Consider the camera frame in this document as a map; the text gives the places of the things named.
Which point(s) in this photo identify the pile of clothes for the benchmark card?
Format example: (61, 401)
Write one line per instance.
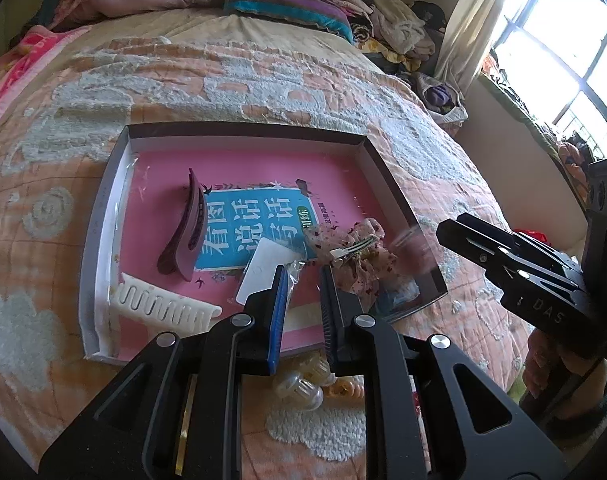
(388, 15)

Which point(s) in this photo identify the white curtain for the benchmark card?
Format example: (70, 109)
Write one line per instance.
(473, 25)

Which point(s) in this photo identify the small orange claw clip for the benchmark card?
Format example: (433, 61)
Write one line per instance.
(344, 388)

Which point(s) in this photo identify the person's right forearm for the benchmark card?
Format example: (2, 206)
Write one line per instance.
(593, 385)

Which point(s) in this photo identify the peach cloud quilt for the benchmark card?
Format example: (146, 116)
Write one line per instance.
(48, 170)

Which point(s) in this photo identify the silver metal hair clip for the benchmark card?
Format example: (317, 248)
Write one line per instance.
(353, 249)

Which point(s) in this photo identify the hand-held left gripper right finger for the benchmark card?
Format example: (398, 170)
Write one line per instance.
(329, 320)

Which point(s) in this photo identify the purple teal striped pillow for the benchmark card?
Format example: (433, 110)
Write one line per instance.
(293, 7)

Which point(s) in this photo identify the pink cartoon blanket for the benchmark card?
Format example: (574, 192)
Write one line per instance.
(13, 70)

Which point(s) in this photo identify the window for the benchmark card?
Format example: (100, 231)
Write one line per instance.
(573, 25)

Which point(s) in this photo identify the clear packet with blue item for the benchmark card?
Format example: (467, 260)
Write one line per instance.
(399, 294)

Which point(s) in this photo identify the maroon hair claw clip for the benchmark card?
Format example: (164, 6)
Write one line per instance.
(193, 220)

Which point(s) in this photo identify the white bag with clothes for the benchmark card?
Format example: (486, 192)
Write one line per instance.
(443, 100)

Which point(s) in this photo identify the shallow cardboard box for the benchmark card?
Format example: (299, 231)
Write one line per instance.
(113, 200)

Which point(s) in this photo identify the white hair claw clip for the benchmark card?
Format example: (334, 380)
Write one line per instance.
(153, 305)

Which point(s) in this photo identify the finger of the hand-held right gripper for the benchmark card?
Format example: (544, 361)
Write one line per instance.
(528, 252)
(533, 300)

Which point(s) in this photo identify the red plastic bag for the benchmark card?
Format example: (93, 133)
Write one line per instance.
(529, 234)

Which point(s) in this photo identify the translucent small claw clip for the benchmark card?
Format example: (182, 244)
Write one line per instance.
(296, 387)
(317, 367)

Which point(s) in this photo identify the pink book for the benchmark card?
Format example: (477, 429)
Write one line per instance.
(153, 185)

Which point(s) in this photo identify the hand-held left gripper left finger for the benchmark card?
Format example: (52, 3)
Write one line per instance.
(279, 320)

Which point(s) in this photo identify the white card packet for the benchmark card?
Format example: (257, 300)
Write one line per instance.
(263, 265)

